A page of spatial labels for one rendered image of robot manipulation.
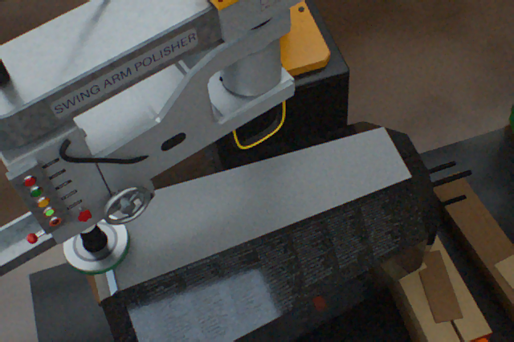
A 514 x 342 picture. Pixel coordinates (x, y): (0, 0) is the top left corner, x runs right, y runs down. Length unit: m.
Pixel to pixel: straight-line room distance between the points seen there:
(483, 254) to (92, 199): 1.80
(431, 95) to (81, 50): 2.41
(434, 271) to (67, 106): 1.76
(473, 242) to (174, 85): 1.73
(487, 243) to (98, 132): 1.87
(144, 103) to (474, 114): 2.17
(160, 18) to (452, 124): 2.22
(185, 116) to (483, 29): 2.50
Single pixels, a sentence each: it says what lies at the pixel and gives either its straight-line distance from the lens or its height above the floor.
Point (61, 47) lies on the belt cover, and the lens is 1.82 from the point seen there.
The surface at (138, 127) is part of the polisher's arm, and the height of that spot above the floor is 1.41.
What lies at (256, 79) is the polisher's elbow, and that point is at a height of 1.35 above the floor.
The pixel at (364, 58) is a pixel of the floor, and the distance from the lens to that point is 3.99.
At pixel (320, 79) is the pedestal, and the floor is 0.74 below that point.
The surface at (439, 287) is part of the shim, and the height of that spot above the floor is 0.26.
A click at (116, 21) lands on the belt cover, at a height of 1.71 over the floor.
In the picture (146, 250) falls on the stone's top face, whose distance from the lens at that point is 2.44.
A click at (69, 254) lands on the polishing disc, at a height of 0.90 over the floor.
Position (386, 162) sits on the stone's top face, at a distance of 2.55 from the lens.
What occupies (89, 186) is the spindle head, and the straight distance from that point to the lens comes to 2.02.
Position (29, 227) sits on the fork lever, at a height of 1.09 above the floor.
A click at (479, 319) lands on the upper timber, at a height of 0.24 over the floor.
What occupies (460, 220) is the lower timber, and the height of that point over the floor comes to 0.13.
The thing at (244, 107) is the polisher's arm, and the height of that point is 1.25.
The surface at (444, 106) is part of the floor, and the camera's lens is 3.82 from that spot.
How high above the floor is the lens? 2.95
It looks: 57 degrees down
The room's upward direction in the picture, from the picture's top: 8 degrees counter-clockwise
